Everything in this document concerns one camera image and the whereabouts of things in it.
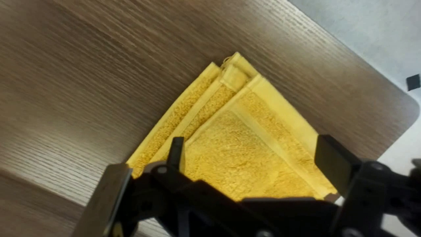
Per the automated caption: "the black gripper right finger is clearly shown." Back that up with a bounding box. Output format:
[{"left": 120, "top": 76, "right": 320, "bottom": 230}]
[{"left": 315, "top": 134, "right": 421, "bottom": 237}]

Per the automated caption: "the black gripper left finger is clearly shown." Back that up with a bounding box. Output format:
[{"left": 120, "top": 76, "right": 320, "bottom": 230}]
[{"left": 71, "top": 135, "right": 186, "bottom": 237}]

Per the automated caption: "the yellow towel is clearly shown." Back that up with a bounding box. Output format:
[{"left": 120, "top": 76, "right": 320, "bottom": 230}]
[{"left": 125, "top": 51, "right": 340, "bottom": 202}]

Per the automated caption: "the black square floor marker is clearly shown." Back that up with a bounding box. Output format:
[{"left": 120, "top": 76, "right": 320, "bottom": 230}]
[{"left": 405, "top": 72, "right": 421, "bottom": 92}]

